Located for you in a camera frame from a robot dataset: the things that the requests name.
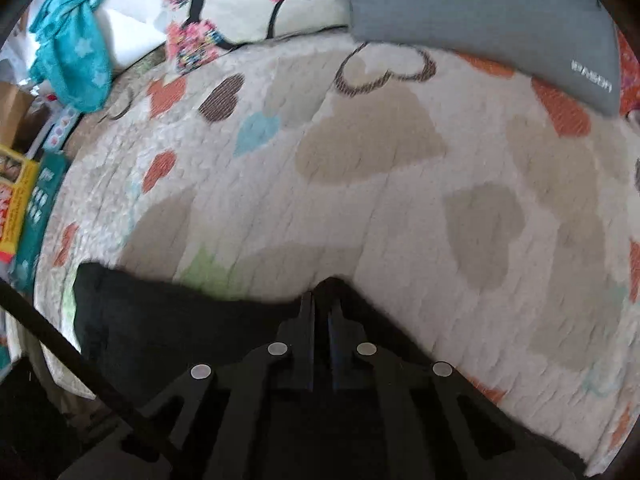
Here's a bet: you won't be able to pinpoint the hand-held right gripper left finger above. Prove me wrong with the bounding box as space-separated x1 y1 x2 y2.
121 292 317 480

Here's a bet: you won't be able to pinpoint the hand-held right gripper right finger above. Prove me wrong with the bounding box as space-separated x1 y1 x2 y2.
327 300 576 480

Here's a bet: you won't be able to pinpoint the black pants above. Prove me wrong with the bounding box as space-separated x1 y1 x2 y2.
59 261 586 480

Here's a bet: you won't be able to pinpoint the heart print quilt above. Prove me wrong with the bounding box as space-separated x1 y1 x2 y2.
31 30 640 478

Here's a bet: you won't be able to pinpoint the teal book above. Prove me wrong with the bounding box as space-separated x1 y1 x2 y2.
11 151 72 293

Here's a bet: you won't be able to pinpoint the yellow box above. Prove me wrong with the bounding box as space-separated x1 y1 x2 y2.
0 144 41 263

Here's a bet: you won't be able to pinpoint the printed dancer figure pillow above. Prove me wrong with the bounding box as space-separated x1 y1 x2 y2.
154 0 351 74

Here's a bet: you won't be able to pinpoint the white pillow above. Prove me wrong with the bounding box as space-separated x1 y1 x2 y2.
94 0 171 75

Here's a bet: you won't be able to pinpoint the grey pillow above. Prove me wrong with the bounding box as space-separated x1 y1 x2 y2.
338 0 622 118

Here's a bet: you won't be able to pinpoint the brown cardboard box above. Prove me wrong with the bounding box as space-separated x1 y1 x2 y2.
0 81 37 153

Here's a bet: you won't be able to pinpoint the teal star print cloth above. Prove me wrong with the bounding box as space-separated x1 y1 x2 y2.
29 0 132 113

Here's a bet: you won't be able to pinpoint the black cable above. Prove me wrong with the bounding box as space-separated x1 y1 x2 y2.
0 282 187 466

